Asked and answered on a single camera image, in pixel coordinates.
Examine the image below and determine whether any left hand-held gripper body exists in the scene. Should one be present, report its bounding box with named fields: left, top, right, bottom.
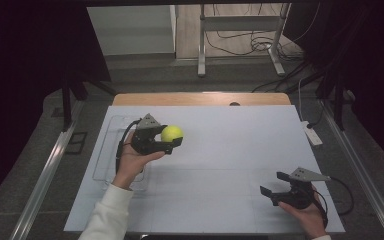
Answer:
left=130, top=113, right=164, bottom=156

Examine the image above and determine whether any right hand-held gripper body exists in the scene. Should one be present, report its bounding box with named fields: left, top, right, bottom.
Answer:
left=277, top=166, right=332, bottom=210

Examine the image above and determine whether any yellow tennis ball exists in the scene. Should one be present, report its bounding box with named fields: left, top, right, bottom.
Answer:
left=160, top=124, right=184, bottom=143

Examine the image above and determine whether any clear plastic tray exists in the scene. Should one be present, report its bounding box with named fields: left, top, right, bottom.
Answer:
left=92, top=114, right=149, bottom=193

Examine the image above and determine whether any person's right hand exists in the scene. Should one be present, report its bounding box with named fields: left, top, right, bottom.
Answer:
left=278, top=186, right=328, bottom=240

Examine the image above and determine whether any person's left hand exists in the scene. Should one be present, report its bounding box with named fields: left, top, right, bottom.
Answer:
left=112, top=129, right=166, bottom=192

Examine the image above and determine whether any wooden table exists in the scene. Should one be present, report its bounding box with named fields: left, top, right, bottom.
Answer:
left=112, top=92, right=292, bottom=107

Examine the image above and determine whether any white power strip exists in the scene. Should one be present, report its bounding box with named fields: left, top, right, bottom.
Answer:
left=300, top=120, right=324, bottom=147

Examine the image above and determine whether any white board sheet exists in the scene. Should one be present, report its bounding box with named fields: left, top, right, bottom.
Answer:
left=63, top=105, right=346, bottom=234

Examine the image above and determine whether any black stand leg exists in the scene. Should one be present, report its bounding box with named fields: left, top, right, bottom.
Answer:
left=315, top=66, right=352, bottom=132
left=60, top=66, right=118, bottom=133

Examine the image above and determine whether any white cabinet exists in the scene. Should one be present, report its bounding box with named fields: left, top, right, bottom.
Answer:
left=87, top=4, right=177, bottom=56

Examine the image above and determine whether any black curtain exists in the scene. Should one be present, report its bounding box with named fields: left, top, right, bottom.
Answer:
left=283, top=0, right=384, bottom=168
left=0, top=0, right=112, bottom=214

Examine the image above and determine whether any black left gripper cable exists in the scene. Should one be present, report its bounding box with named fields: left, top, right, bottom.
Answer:
left=114, top=119, right=143, bottom=175

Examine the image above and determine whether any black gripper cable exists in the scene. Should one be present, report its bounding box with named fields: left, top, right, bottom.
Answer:
left=114, top=119, right=143, bottom=175
left=329, top=175, right=355, bottom=217

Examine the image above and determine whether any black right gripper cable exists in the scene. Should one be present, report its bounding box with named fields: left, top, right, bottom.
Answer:
left=329, top=175, right=355, bottom=217

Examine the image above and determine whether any aluminium rail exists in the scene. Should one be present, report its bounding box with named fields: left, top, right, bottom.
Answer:
left=319, top=99, right=384, bottom=240
left=17, top=99, right=86, bottom=240

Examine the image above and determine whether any black floor frame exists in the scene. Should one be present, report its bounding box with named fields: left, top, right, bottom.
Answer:
left=64, top=131, right=89, bottom=155

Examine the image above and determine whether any black plug cable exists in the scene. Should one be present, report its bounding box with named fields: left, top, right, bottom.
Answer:
left=306, top=105, right=326, bottom=130

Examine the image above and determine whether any white metal desk frame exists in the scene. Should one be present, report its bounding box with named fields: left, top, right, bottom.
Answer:
left=197, top=3, right=293, bottom=78

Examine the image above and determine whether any tangle of black floor cables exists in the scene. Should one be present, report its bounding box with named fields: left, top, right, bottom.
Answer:
left=204, top=3, right=316, bottom=94

